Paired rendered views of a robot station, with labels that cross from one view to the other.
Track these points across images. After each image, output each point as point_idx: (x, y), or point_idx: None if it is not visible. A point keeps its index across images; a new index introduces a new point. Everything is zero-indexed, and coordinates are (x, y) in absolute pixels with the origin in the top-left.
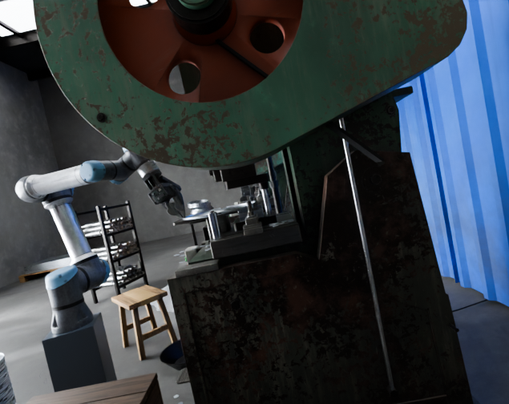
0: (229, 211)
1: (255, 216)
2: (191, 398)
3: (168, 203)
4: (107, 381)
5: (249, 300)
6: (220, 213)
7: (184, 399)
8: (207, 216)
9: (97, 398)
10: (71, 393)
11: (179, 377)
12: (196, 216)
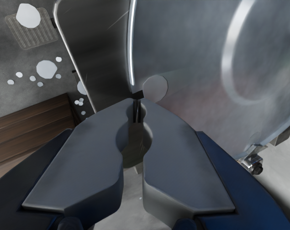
0: (283, 128)
1: (289, 132)
2: (2, 0)
3: (88, 226)
4: (28, 154)
5: None
6: (264, 145)
7: None
8: (239, 161)
9: None
10: (1, 174)
11: (17, 38)
12: (191, 62)
